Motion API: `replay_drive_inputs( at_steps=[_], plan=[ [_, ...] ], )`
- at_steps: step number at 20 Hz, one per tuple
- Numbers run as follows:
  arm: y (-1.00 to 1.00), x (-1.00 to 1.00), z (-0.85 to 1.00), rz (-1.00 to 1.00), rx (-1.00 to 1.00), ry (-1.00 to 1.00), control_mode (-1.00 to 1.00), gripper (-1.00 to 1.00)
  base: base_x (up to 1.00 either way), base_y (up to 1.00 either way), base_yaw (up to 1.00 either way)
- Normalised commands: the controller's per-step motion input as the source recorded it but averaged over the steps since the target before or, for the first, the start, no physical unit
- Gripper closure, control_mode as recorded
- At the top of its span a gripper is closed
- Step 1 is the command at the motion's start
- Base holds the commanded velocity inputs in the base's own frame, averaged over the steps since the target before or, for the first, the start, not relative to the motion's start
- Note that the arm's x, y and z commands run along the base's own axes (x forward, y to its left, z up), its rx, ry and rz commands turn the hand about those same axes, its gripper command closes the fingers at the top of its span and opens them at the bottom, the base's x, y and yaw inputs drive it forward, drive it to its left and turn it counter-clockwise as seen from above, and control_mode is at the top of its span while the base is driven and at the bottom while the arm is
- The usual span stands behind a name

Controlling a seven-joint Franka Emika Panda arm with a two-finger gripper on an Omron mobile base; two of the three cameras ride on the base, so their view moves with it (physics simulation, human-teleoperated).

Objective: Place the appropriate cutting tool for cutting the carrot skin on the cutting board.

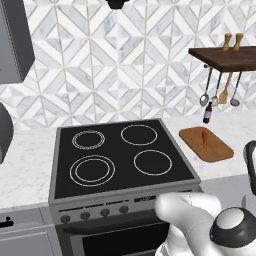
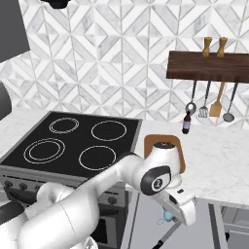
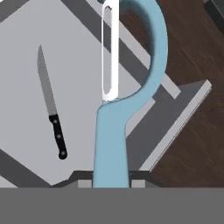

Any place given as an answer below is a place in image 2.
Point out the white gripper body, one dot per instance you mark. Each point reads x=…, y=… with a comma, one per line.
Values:
x=188, y=212

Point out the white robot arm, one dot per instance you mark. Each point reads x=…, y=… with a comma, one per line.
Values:
x=74, y=207

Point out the brown wooden cutting board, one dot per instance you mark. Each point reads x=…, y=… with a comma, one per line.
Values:
x=149, y=144

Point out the grey cupboard door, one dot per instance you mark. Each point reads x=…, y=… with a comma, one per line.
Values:
x=142, y=223

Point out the grey drawer front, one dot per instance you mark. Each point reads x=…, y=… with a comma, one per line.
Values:
x=238, y=223

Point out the black stove knob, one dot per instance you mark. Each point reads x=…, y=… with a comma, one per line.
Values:
x=23, y=186
x=112, y=200
x=8, y=184

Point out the dark brown labelled bottle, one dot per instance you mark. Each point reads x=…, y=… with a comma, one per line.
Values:
x=186, y=124

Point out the hanging metal slotted spatula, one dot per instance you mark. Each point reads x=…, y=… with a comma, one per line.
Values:
x=203, y=112

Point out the hanging metal ladle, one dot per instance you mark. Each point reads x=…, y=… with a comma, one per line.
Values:
x=228, y=116

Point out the hanging metal spoon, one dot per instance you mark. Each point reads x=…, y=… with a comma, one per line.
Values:
x=191, y=107

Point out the hanging wooden spatula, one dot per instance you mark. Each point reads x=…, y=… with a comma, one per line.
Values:
x=216, y=108

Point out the black hob stove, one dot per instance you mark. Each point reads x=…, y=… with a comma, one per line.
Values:
x=74, y=142

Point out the wooden salt shaker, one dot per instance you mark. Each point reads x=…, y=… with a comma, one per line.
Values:
x=207, y=47

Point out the wooden pepper shaker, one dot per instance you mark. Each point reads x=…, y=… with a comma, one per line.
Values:
x=222, y=47

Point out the dark grey rounded object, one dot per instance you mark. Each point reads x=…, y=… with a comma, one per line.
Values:
x=4, y=102

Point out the black ceiling fixture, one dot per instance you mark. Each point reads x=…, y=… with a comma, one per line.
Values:
x=55, y=3

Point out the grey range hood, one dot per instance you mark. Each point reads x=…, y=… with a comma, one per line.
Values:
x=11, y=26

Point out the dark wooden wall shelf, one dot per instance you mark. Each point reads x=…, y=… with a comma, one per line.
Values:
x=207, y=66

